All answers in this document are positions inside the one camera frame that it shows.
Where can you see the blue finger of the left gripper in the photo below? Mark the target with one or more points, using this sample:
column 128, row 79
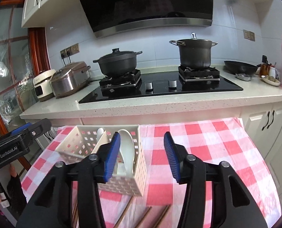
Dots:
column 34, row 130
column 20, row 129

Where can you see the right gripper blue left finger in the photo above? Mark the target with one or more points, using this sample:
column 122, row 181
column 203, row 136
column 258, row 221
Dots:
column 111, row 156

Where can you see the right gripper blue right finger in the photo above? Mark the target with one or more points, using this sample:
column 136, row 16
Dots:
column 174, row 156

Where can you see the large white ceramic spoon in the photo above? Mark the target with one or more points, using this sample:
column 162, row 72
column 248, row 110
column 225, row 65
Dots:
column 127, row 151

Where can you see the small white ceramic spoon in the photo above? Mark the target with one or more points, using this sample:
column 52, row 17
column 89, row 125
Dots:
column 100, row 132

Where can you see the brown wooden chopstick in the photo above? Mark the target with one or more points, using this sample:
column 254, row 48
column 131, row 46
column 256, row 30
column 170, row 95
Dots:
column 124, row 212
column 162, row 216
column 144, row 215
column 74, row 216

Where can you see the white perforated utensil basket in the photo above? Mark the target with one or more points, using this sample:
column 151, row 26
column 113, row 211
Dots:
column 79, row 142

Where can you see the white small cooker appliance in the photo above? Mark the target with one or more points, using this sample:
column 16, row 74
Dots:
column 42, row 85

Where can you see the pink white checkered tablecloth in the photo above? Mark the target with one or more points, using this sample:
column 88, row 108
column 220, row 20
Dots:
column 213, row 141

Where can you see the silver rice cooker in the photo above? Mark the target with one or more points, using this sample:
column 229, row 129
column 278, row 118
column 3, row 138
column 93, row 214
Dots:
column 70, row 79

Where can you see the black glass gas stove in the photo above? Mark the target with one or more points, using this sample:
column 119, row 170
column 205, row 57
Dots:
column 182, row 81

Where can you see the red wooden glass door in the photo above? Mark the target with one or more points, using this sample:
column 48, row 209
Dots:
column 23, row 55

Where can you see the tall black stock pot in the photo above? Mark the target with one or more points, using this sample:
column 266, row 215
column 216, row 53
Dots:
column 194, row 52

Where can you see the black casserole pot with lid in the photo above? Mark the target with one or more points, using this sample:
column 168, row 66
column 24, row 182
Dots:
column 118, row 62

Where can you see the small metal dish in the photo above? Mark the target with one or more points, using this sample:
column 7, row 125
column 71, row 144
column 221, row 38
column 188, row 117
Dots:
column 243, row 77

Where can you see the black frying pan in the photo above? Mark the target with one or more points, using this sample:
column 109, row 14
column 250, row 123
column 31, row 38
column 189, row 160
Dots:
column 236, row 67

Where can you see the white lower cabinets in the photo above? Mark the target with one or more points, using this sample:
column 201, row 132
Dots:
column 264, row 134

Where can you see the white cabinets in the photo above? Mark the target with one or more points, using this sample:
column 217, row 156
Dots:
column 264, row 134
column 38, row 13

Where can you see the small plate with food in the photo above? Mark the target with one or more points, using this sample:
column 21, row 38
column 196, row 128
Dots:
column 270, row 80

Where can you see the condiment bottles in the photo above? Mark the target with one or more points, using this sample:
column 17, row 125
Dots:
column 267, row 68

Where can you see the white upper cabinets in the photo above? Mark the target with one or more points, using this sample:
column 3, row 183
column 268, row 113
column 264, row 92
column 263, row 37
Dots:
column 38, row 13

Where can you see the black range hood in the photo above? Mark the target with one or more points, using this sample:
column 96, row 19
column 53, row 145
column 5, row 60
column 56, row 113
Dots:
column 109, row 17

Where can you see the wall power outlet strip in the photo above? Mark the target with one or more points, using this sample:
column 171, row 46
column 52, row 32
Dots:
column 69, row 51

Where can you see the wall switch plate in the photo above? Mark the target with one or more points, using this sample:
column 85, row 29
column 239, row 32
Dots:
column 249, row 35

